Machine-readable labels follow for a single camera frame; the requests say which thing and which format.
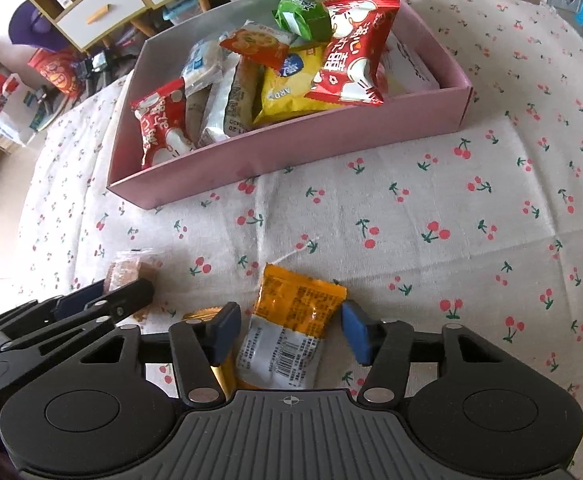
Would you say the white silver snack packet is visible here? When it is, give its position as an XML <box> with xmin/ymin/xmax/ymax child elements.
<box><xmin>198</xmin><ymin>57</ymin><xmax>262</xmax><ymax>148</ymax></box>

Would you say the pink cardboard box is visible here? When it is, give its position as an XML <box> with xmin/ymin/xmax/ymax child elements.
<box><xmin>107</xmin><ymin>0</ymin><xmax>473</xmax><ymax>211</ymax></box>

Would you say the clear white snack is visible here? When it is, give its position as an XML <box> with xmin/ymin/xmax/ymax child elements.
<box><xmin>181</xmin><ymin>37</ymin><xmax>224</xmax><ymax>96</ymax></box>

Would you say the red printed bag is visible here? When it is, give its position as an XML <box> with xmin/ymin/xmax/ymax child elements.
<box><xmin>27</xmin><ymin>49</ymin><xmax>89</xmax><ymax>98</ymax></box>

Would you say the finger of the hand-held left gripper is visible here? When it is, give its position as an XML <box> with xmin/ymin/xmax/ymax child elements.
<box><xmin>0</xmin><ymin>278</ymin><xmax>154</xmax><ymax>361</ymax></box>
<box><xmin>0</xmin><ymin>281</ymin><xmax>108</xmax><ymax>343</ymax></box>

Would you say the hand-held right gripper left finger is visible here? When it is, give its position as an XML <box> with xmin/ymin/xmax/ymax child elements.
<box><xmin>78</xmin><ymin>302</ymin><xmax>242</xmax><ymax>406</ymax></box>

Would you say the cherry print tablecloth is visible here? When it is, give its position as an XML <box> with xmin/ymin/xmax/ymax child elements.
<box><xmin>16</xmin><ymin>0</ymin><xmax>583</xmax><ymax>461</ymax></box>

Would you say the green snack packet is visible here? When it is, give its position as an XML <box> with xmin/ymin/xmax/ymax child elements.
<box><xmin>272</xmin><ymin>0</ymin><xmax>347</xmax><ymax>43</ymax></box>

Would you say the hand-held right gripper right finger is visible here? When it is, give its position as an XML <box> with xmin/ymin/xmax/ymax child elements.
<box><xmin>341</xmin><ymin>300</ymin><xmax>505</xmax><ymax>406</ymax></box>

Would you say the orange clear snack packet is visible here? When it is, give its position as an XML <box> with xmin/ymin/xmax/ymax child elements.
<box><xmin>234</xmin><ymin>262</ymin><xmax>348</xmax><ymax>391</ymax></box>

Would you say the small orange snack packet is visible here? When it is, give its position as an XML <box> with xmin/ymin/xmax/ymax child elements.
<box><xmin>218</xmin><ymin>25</ymin><xmax>292</xmax><ymax>68</ymax></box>

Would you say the white plastic bag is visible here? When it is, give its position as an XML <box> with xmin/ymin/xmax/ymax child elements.
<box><xmin>0</xmin><ymin>74</ymin><xmax>39</xmax><ymax>148</ymax></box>

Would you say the yellow snack packet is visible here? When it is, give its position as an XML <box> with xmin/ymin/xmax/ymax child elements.
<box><xmin>252</xmin><ymin>45</ymin><xmax>332</xmax><ymax>127</ymax></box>

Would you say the brown cake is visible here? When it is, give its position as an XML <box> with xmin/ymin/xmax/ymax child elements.
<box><xmin>105</xmin><ymin>247</ymin><xmax>164</xmax><ymax>323</ymax></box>

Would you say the purple hat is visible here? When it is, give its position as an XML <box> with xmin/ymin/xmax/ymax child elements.
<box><xmin>8</xmin><ymin>0</ymin><xmax>72</xmax><ymax>53</ymax></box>

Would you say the large red white snack packet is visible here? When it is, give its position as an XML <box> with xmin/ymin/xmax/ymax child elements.
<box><xmin>304</xmin><ymin>0</ymin><xmax>401</xmax><ymax>107</ymax></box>

